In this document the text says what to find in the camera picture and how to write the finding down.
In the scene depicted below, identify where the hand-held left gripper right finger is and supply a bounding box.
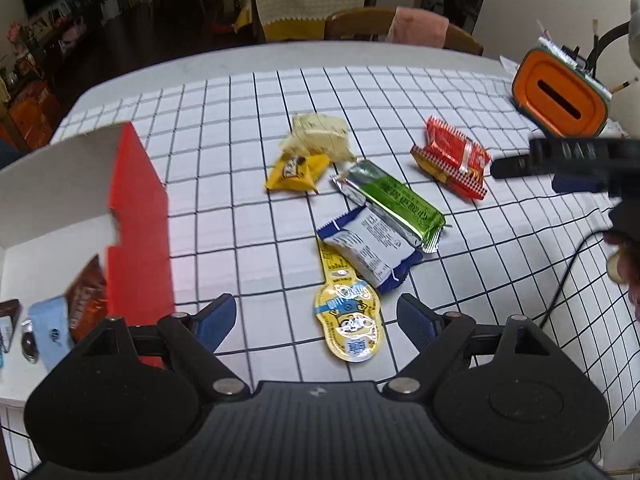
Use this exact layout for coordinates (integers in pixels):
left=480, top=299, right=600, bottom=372
left=382, top=292, right=567, bottom=396

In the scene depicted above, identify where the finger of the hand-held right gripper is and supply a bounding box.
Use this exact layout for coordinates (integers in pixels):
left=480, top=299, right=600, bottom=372
left=491, top=156, right=533, bottom=179
left=551, top=172, right=610, bottom=195

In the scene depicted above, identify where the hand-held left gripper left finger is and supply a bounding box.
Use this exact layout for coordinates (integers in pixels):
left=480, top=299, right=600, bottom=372
left=95, top=292, right=251, bottom=398

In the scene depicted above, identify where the yellow cartoon jelly packet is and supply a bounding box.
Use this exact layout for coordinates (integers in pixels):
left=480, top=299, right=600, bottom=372
left=316, top=237, right=383, bottom=362

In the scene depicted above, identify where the red cardboard box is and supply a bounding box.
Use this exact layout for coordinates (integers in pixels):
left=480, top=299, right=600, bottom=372
left=0, top=121, right=175, bottom=406

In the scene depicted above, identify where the red-brown snack packet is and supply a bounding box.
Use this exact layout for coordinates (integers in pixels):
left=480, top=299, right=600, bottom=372
left=65, top=255, right=108, bottom=343

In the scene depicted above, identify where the light blue wipe packet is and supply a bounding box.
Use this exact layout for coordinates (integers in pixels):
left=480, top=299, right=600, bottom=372
left=27, top=296, right=76, bottom=372

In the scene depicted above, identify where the black silver candy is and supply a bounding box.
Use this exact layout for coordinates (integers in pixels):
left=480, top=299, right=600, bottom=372
left=20, top=322, right=41, bottom=363

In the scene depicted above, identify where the dark brown snack packet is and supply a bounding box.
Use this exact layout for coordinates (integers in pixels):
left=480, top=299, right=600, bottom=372
left=0, top=299, right=23, bottom=353

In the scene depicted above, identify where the person's right hand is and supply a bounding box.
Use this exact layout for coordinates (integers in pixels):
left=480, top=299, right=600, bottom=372
left=606, top=240, right=640, bottom=323

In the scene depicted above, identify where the red checkered snack packet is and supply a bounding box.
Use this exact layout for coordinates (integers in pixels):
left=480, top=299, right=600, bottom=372
left=410, top=115, right=492, bottom=202

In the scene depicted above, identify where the orange tissue box holder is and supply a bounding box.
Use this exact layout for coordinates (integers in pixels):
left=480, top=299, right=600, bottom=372
left=511, top=35, right=613, bottom=137

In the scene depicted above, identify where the blue white biscuit packet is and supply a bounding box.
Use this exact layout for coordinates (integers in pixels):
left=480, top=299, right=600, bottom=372
left=316, top=205, right=425, bottom=295

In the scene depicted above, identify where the green snack bar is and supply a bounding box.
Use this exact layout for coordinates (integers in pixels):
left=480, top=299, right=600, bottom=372
left=330, top=159, right=447, bottom=253

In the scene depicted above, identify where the grey desk lamp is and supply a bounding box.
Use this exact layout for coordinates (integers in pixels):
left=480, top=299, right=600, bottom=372
left=594, top=0, right=640, bottom=77

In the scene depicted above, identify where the white black checkered tablecloth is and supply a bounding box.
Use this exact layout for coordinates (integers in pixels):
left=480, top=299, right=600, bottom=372
left=0, top=65, right=640, bottom=476

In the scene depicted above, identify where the pink towel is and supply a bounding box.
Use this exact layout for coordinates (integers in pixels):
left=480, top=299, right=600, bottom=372
left=387, top=6, right=449, bottom=50

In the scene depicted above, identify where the yellow candy packet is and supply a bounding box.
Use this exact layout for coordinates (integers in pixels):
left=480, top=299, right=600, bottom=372
left=265, top=154, right=332, bottom=195

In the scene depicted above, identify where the pale yellow snack packet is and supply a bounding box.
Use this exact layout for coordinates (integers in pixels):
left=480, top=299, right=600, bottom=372
left=279, top=112, right=353, bottom=161

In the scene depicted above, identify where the wooden chair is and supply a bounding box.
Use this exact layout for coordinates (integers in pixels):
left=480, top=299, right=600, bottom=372
left=325, top=7, right=483, bottom=56

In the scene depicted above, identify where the cream lace sofa cover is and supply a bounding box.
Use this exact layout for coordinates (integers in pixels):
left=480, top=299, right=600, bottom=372
left=250, top=0, right=366, bottom=43

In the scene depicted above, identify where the orange cardboard box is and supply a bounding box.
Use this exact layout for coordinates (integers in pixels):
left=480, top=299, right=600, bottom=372
left=7, top=82, right=61, bottom=148

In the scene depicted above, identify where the television cabinet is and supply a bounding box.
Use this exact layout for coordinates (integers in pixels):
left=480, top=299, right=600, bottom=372
left=0, top=0, right=121, bottom=91

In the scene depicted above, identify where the black cable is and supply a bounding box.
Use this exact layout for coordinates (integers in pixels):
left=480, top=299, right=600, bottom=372
left=537, top=230, right=608, bottom=328

